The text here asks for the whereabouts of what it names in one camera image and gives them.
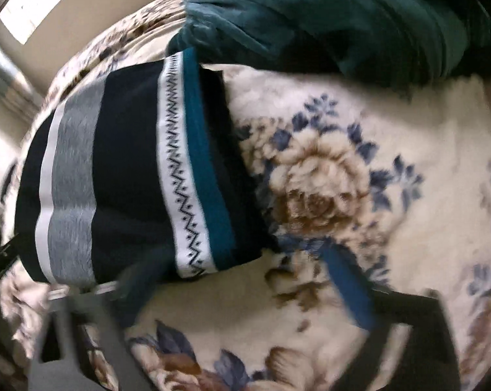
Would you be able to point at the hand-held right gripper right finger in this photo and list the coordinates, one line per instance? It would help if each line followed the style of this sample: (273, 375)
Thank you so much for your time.
(347, 285)

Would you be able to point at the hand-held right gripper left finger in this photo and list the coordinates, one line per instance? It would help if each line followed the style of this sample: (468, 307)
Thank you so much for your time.
(139, 289)

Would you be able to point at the striped knit sweater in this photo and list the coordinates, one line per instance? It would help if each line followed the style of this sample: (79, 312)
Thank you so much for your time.
(127, 163)

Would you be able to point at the floral plush blanket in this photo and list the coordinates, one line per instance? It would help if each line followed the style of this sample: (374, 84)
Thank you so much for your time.
(343, 195)

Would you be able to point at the dark green cloth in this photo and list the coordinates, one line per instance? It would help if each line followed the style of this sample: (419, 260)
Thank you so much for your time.
(331, 12)

